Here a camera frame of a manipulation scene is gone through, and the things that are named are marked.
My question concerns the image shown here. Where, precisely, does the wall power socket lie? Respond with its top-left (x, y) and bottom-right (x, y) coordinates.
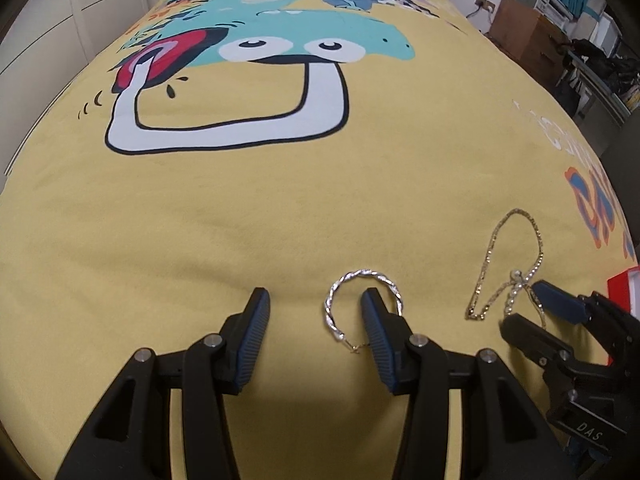
top-left (475, 0), bottom-right (496, 14)

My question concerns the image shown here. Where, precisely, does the red jewelry box tray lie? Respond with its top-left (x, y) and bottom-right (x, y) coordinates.
top-left (608, 266), bottom-right (640, 318)

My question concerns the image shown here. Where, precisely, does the pearl bracelet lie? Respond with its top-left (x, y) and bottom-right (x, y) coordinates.
top-left (503, 268), bottom-right (549, 328)

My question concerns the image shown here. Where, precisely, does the yellow dinosaur bedspread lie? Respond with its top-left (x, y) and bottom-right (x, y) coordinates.
top-left (1, 0), bottom-right (639, 479)

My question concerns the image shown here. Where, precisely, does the wooden dresser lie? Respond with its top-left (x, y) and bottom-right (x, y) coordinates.
top-left (487, 0), bottom-right (568, 91)

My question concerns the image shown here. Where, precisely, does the white wardrobe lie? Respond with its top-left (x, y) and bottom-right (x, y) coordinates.
top-left (1, 0), bottom-right (158, 174)

